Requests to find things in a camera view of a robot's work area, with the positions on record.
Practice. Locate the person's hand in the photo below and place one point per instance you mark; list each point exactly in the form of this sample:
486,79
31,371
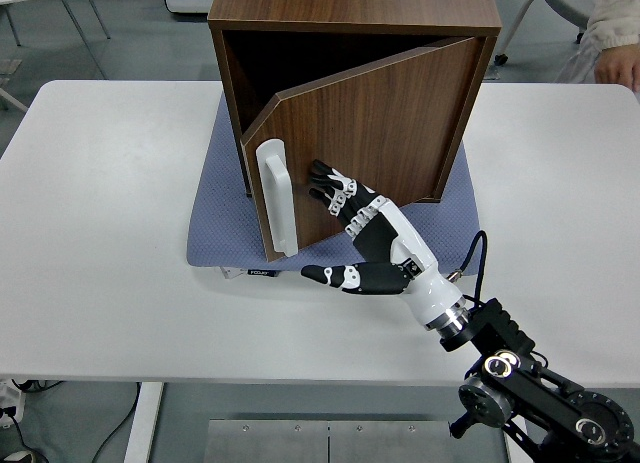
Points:
620,65

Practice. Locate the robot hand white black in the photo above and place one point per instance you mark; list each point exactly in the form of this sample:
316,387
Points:
420,283

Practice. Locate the brown wooden cabinet door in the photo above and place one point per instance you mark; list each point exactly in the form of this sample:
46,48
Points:
380,123

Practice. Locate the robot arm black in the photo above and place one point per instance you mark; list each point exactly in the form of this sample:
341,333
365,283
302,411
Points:
500,328

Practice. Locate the brown wooden cabinet body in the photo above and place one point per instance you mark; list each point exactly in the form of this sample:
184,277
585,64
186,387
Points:
350,3

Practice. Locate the person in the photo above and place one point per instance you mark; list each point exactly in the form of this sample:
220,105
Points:
615,18

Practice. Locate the black mat label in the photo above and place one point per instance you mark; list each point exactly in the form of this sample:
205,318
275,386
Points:
261,272

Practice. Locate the white mat tag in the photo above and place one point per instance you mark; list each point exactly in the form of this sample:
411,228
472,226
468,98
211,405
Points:
231,273

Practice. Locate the blue-grey dotted mat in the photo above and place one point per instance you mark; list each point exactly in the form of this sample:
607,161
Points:
225,233

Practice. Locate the grey metal plate with screws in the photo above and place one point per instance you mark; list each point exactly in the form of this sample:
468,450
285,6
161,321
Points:
280,443

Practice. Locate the white table leg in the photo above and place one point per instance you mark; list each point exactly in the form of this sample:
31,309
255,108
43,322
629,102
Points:
144,423

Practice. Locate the white power strip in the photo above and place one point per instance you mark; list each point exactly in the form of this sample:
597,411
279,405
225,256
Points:
10,395

